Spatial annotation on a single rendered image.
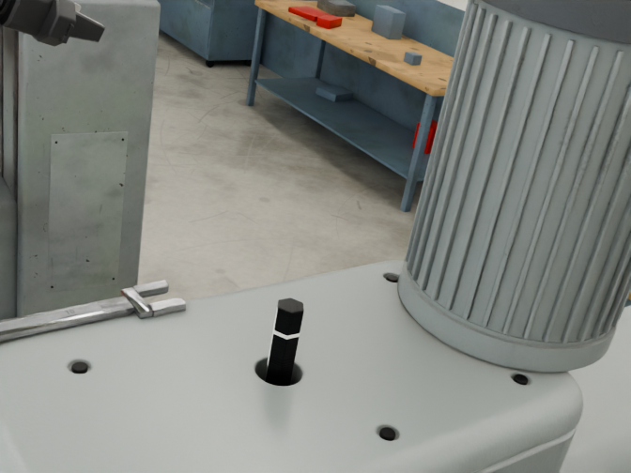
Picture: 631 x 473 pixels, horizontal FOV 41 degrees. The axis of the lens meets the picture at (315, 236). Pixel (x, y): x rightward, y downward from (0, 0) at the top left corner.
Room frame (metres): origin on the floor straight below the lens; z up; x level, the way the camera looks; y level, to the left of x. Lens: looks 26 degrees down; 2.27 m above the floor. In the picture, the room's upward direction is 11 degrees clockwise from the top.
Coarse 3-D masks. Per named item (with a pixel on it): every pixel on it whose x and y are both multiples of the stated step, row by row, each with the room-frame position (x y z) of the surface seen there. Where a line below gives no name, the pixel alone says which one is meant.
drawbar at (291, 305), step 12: (288, 300) 0.53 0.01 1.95; (288, 312) 0.52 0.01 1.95; (300, 312) 0.52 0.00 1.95; (276, 324) 0.52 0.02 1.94; (288, 324) 0.52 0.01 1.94; (300, 324) 0.52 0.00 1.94; (276, 336) 0.52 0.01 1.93; (276, 348) 0.52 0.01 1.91; (288, 348) 0.52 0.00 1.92; (276, 360) 0.52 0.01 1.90; (288, 360) 0.52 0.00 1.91; (276, 372) 0.52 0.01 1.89; (288, 372) 0.52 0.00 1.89; (276, 384) 0.52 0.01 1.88; (288, 384) 0.52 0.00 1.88
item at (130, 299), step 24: (144, 288) 0.60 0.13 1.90; (168, 288) 0.61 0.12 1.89; (48, 312) 0.54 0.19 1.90; (72, 312) 0.54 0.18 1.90; (96, 312) 0.55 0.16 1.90; (120, 312) 0.56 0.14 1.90; (144, 312) 0.56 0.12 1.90; (168, 312) 0.58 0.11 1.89; (0, 336) 0.50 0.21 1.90; (24, 336) 0.51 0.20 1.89
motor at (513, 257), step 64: (512, 0) 0.62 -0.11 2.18; (576, 0) 0.60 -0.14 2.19; (512, 64) 0.62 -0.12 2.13; (576, 64) 0.60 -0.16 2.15; (448, 128) 0.67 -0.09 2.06; (512, 128) 0.61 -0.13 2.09; (576, 128) 0.59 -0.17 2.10; (448, 192) 0.64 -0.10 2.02; (512, 192) 0.60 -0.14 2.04; (576, 192) 0.59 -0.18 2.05; (448, 256) 0.63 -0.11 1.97; (512, 256) 0.60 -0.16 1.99; (576, 256) 0.59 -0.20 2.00; (448, 320) 0.61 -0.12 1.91; (512, 320) 0.59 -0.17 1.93; (576, 320) 0.60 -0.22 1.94
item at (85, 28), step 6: (78, 12) 0.94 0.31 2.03; (78, 18) 0.94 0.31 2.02; (84, 18) 0.94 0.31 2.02; (78, 24) 0.94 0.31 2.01; (84, 24) 0.95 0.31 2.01; (90, 24) 0.95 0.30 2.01; (96, 24) 0.96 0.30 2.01; (72, 30) 0.94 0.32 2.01; (78, 30) 0.94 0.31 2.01; (84, 30) 0.95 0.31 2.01; (90, 30) 0.95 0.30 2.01; (96, 30) 0.96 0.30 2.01; (102, 30) 0.97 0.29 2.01; (72, 36) 0.94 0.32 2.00; (78, 36) 0.94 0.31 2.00; (84, 36) 0.95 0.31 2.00; (90, 36) 0.96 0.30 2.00; (96, 36) 0.96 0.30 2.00
